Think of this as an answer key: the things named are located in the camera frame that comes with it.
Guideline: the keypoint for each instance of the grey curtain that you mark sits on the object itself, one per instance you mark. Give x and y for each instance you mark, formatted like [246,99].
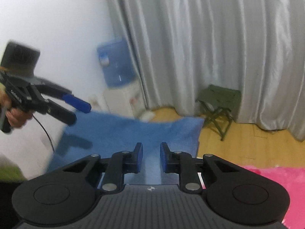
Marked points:
[179,47]

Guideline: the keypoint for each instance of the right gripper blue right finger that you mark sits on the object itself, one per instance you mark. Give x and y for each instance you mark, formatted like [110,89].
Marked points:
[182,164]

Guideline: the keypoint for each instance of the blue denim jeans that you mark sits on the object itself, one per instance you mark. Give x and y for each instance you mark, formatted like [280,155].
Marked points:
[106,134]

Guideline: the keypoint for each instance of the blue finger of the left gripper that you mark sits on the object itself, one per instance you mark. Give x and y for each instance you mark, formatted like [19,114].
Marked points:
[60,113]
[61,93]

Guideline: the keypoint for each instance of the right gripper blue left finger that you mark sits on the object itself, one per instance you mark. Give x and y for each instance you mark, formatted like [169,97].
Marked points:
[118,165]

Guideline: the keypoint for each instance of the green folding stool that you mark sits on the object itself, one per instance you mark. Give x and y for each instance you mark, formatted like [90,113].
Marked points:
[217,101]

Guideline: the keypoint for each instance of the pink floral bed blanket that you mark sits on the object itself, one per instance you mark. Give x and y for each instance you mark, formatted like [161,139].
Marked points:
[256,197]

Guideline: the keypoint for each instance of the person's left hand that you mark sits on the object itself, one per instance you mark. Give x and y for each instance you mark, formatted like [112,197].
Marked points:
[16,117]

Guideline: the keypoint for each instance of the blue white box stack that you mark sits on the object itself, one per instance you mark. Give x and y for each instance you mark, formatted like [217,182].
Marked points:
[123,95]

